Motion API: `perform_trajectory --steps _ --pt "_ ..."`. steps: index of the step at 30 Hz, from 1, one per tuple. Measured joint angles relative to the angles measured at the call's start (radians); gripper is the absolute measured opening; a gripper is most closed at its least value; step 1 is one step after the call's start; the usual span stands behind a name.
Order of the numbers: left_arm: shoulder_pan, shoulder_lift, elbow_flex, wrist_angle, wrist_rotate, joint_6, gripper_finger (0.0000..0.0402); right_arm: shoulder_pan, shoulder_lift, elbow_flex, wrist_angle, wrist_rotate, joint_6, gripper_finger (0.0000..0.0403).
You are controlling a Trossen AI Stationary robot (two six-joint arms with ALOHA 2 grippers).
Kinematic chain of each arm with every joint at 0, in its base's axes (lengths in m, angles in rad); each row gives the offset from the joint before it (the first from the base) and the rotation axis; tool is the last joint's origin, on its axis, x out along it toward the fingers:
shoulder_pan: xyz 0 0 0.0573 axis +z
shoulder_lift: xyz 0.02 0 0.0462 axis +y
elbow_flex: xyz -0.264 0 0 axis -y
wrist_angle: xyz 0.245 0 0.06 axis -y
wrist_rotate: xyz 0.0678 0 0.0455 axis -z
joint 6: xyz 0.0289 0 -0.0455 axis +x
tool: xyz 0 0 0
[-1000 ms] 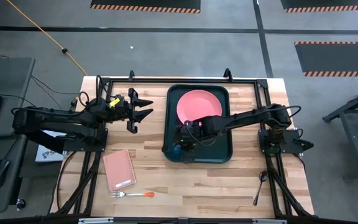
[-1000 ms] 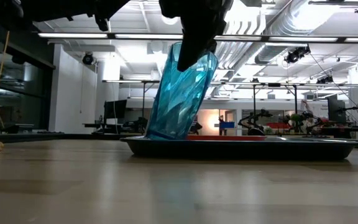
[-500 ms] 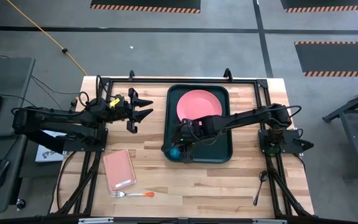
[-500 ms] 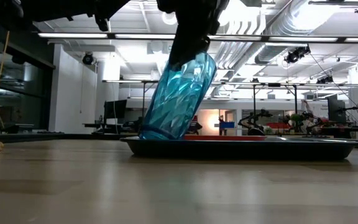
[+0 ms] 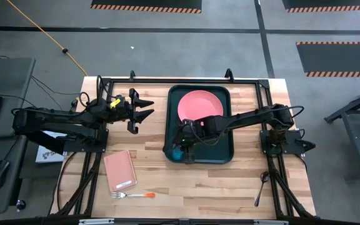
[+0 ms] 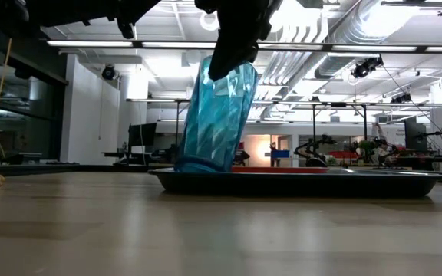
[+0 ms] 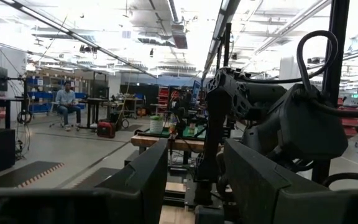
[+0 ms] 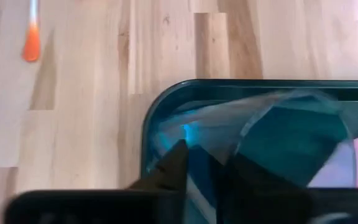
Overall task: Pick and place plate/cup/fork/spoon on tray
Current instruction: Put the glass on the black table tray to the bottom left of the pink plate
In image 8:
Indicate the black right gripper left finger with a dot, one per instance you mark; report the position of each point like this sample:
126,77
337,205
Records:
104,208

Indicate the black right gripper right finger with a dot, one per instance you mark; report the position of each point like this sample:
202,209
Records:
259,202

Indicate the translucent teal plastic cup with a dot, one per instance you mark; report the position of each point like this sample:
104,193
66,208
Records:
291,140

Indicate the dark green plastic tray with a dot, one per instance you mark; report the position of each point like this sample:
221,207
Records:
259,84

